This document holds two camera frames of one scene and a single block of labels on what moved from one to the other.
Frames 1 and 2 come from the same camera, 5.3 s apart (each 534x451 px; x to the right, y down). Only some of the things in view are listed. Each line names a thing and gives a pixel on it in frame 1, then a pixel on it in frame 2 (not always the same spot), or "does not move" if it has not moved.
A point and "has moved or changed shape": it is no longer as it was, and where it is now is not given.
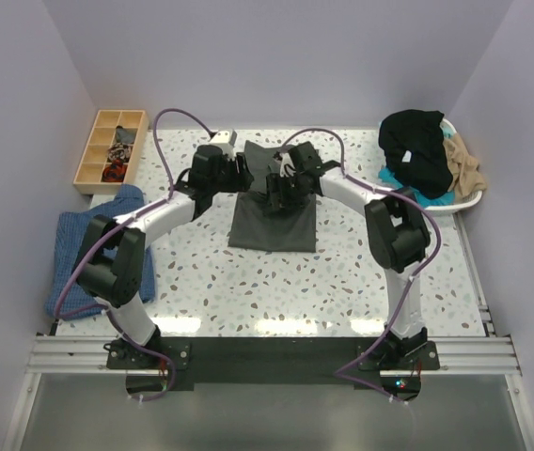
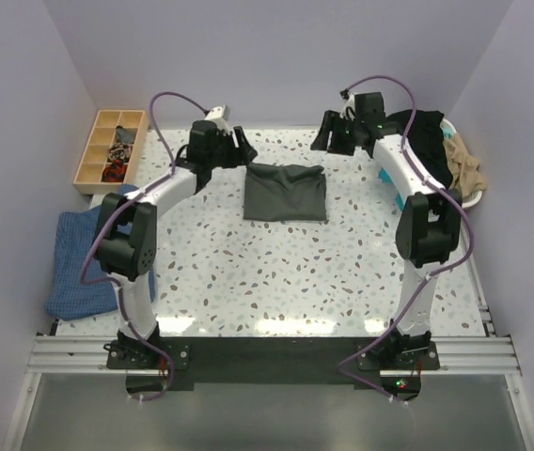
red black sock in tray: [116, 172] does not move
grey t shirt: [256, 225] has moved or changed shape
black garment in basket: [413, 145] does not move
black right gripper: [275, 183] → [331, 122]
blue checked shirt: [66, 297] does not move
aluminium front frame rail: [68, 355] does not move
